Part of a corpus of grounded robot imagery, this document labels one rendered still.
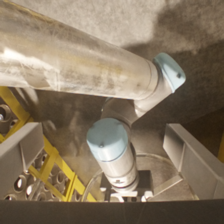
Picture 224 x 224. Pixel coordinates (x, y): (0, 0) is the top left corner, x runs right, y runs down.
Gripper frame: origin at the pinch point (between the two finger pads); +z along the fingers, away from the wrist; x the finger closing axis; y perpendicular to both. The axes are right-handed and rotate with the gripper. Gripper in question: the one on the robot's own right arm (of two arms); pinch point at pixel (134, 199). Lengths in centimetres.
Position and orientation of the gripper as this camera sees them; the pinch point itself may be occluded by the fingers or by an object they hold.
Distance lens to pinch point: 56.5
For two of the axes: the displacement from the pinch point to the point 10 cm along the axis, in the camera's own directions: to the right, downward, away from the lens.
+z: 2.7, 7.5, 6.0
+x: 9.5, -1.2, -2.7
